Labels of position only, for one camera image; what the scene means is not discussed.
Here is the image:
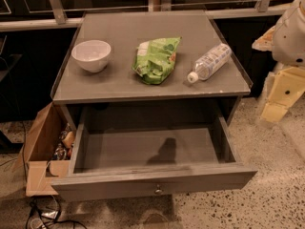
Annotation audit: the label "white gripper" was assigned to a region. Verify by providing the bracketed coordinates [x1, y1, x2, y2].
[261, 67, 305, 122]

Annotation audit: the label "grey top drawer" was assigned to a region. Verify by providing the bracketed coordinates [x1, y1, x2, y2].
[52, 107, 256, 201]

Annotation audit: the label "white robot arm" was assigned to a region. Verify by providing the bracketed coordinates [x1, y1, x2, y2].
[252, 0, 305, 122]

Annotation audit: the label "clear plastic water bottle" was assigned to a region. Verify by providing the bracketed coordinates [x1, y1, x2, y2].
[187, 43, 232, 83]

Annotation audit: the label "green snack bag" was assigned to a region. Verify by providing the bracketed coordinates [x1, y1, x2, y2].
[132, 37, 181, 85]

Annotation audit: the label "metal window railing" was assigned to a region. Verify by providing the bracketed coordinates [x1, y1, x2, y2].
[0, 0, 293, 32]

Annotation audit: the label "white ceramic bowl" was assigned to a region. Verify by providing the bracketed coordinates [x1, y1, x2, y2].
[71, 40, 112, 73]

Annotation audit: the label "snack items in box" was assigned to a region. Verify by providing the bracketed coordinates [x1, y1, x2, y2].
[52, 124, 75, 160]

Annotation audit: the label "brown cardboard box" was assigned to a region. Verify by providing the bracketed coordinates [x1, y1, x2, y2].
[13, 103, 70, 197]

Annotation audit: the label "black cables on floor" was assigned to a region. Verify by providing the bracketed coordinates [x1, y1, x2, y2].
[24, 198, 89, 229]

